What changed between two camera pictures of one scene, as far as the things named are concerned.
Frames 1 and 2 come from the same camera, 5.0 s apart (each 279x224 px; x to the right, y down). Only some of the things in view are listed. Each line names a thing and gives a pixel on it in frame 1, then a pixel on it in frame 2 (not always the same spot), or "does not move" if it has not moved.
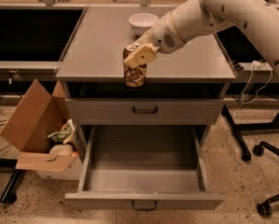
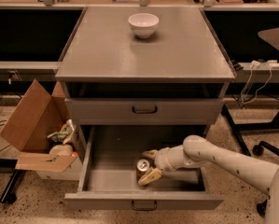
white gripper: [164, 35] → [161, 161]
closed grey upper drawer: [145, 111] does not move
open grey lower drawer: [142, 168] does not move
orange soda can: [134, 77] → [142, 167]
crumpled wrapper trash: [64, 133] does not move
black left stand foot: [8, 195] does not move
